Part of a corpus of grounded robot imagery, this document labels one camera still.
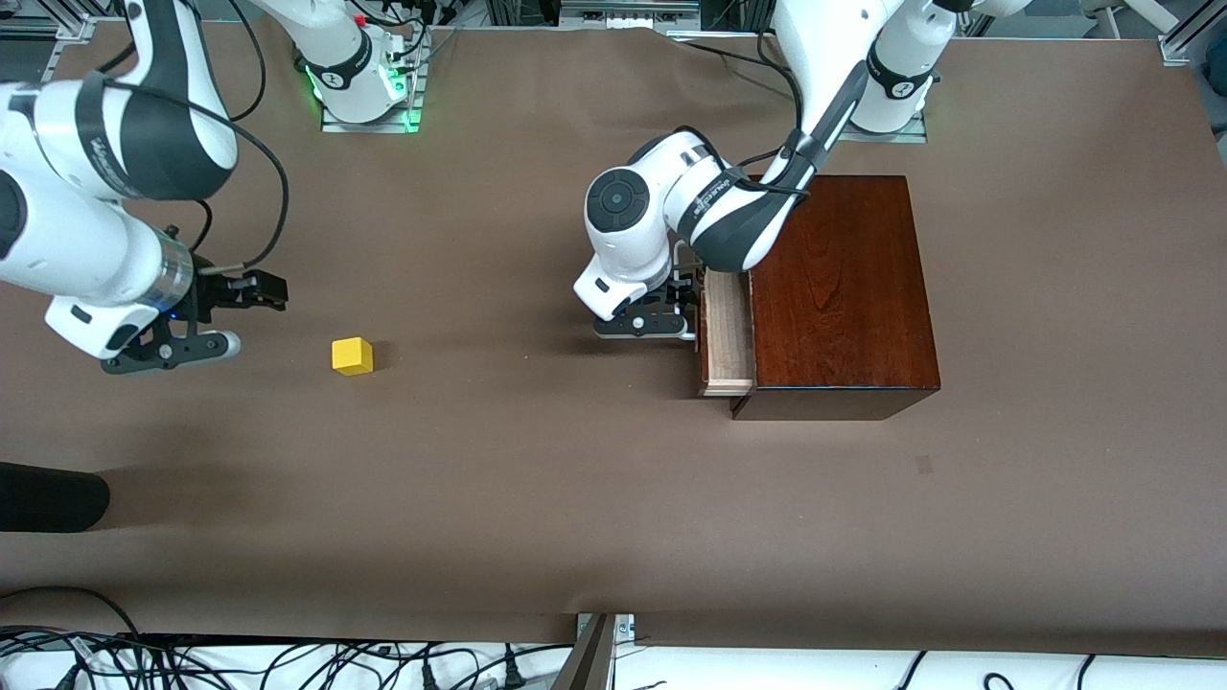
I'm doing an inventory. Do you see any dark wooden cabinet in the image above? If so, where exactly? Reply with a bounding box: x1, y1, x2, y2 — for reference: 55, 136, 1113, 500
730, 174, 941, 422

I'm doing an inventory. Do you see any aluminium frame profile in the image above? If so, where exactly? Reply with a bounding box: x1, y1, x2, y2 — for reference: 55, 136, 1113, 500
1158, 0, 1227, 66
0, 14, 97, 44

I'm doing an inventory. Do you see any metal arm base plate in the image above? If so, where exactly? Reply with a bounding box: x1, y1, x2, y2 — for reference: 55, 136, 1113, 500
844, 110, 929, 145
319, 53, 425, 134

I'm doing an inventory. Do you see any light wooden drawer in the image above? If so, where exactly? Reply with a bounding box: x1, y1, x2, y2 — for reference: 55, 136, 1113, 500
697, 271, 758, 398

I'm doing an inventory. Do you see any black ribbed foam cylinder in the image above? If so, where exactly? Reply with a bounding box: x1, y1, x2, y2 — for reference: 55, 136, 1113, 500
0, 461, 111, 534

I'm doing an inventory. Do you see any yellow wooden block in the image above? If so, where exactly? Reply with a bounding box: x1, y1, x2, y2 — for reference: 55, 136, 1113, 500
332, 336, 375, 377

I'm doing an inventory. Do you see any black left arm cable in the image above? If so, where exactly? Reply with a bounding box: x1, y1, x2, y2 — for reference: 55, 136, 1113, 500
714, 144, 816, 197

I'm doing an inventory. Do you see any brown paper table cover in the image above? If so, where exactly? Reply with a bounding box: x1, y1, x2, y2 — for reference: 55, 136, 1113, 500
0, 19, 1227, 645

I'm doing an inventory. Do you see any dark metal post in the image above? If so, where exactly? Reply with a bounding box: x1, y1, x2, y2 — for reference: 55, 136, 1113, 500
549, 613, 617, 690

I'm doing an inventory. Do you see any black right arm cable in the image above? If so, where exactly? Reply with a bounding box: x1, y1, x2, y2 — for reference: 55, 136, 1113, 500
101, 77, 290, 279

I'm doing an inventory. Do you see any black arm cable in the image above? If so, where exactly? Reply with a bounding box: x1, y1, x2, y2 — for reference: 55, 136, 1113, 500
714, 144, 816, 197
101, 77, 290, 279

